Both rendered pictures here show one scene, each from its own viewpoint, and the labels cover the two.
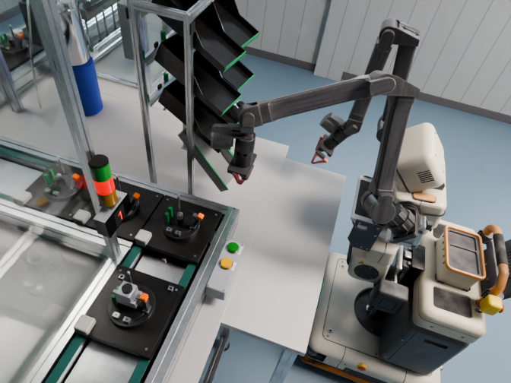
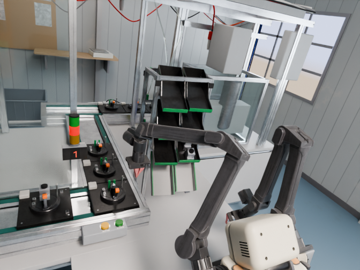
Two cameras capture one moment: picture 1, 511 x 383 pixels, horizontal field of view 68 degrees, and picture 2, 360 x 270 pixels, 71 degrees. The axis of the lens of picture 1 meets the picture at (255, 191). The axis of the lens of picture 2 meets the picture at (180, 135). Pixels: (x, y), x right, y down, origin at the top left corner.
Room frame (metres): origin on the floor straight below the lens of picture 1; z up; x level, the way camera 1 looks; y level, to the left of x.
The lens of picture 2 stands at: (0.33, -0.81, 1.95)
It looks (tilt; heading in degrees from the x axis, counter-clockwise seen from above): 25 degrees down; 49
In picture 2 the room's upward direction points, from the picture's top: 11 degrees clockwise
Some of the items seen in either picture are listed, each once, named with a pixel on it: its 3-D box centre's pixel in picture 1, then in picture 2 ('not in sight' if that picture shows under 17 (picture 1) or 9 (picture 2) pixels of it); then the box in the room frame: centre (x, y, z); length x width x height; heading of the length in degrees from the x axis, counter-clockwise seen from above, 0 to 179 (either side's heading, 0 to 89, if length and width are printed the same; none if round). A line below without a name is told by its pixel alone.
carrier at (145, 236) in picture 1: (179, 219); (113, 188); (0.83, 0.25, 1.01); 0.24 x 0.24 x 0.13; 80
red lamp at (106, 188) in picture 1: (103, 182); (74, 129); (0.67, 0.41, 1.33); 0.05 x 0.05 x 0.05
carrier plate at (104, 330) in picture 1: (132, 308); (45, 205); (0.50, 0.32, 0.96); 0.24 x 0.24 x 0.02; 80
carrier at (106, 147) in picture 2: not in sight; (98, 146); (0.92, 0.73, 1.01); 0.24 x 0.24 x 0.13; 80
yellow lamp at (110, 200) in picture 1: (106, 194); (74, 137); (0.67, 0.41, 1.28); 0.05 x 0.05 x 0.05
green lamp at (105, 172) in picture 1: (99, 169); (74, 120); (0.67, 0.41, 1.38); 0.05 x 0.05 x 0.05
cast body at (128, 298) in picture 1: (125, 292); (44, 189); (0.50, 0.33, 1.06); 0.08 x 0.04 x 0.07; 79
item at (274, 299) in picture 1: (249, 223); (156, 230); (1.00, 0.01, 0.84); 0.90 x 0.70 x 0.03; 169
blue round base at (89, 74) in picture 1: (81, 84); not in sight; (1.56, 0.94, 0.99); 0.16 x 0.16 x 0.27
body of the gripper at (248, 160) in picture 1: (242, 156); (138, 156); (0.85, 0.05, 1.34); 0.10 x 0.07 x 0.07; 170
